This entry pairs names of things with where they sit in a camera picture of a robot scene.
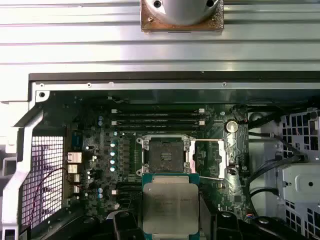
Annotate round silver coin battery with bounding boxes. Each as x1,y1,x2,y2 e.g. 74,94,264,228
225,119,239,134

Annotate black cable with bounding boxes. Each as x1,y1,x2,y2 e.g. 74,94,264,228
246,154,310,221

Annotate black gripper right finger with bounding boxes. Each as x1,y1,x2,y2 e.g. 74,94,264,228
198,192,280,240

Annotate green motherboard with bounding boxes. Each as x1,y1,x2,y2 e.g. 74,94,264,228
63,96,251,226

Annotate metal wire locking lever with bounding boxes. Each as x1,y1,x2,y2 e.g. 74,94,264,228
199,175,225,181

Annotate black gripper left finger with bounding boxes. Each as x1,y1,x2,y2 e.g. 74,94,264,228
48,209,145,240

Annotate silver drive cage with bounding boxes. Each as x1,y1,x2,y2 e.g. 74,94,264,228
276,107,320,240

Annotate silver topped CPU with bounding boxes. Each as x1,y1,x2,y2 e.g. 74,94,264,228
141,172,201,240

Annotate black PC case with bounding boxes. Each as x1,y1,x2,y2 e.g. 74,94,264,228
0,71,320,240

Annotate CPU socket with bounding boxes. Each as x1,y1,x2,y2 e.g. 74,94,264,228
136,133,198,177

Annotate black RAM slot white clips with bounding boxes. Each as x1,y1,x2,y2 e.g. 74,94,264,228
111,107,206,114
111,120,206,126

